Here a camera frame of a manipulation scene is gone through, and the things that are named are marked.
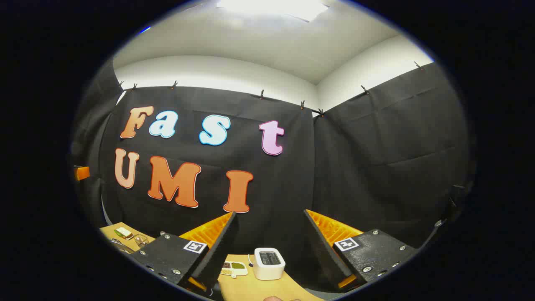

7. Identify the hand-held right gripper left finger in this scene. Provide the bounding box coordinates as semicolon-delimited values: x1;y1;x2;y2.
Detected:
130;211;239;293

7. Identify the black backdrop cloth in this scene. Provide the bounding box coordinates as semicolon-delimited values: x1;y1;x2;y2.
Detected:
69;59;477;289

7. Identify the white toaster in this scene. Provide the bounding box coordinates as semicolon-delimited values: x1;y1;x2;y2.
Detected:
254;247;286;281

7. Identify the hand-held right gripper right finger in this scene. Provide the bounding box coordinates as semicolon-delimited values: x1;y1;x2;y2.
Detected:
303;209;419;292

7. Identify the stainless steel pot black handle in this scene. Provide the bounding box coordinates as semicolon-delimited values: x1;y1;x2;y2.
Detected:
110;237;137;255

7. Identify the row of black cloth clips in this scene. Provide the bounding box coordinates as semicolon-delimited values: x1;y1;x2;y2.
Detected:
119;61;423;117

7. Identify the ceiling light panel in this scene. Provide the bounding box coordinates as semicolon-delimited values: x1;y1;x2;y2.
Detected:
215;0;331;22

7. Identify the white divided bean dish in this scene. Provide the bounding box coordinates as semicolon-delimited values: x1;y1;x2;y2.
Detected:
220;261;249;278

